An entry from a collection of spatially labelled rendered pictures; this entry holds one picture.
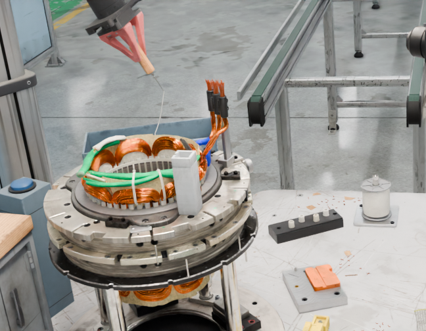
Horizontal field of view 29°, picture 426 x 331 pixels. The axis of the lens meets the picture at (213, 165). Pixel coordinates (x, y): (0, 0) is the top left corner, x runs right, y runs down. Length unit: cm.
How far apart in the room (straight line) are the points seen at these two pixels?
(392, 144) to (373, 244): 240
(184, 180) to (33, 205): 41
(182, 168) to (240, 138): 311
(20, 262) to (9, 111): 41
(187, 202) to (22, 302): 34
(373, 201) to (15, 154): 73
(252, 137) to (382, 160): 73
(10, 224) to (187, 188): 31
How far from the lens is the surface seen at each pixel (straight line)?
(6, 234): 129
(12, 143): 166
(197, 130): 161
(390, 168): 383
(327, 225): 174
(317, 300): 150
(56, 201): 128
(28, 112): 166
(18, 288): 134
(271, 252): 168
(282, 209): 184
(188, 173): 115
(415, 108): 249
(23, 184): 149
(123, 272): 120
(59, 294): 159
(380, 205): 175
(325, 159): 395
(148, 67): 149
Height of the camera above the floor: 164
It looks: 24 degrees down
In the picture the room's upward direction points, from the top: 7 degrees counter-clockwise
